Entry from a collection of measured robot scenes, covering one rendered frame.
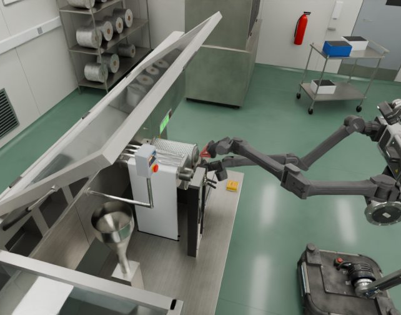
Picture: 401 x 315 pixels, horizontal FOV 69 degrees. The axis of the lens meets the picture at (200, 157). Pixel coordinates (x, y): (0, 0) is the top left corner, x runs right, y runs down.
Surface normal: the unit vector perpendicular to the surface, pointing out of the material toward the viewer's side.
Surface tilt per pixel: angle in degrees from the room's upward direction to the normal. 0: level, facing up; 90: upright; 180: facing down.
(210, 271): 0
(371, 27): 90
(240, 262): 0
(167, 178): 90
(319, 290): 0
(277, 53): 90
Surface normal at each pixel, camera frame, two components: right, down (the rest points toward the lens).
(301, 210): 0.04, -0.76
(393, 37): -0.25, 0.62
